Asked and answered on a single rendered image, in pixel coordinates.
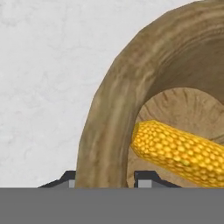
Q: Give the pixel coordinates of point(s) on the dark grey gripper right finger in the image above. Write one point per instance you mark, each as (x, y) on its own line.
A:
(147, 177)

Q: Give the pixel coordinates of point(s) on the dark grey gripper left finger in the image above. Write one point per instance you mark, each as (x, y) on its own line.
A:
(67, 176)

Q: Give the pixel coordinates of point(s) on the yellow corn cob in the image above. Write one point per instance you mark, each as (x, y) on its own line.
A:
(178, 151)

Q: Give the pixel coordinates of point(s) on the brown wooden bowl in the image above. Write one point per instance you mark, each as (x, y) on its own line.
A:
(122, 87)

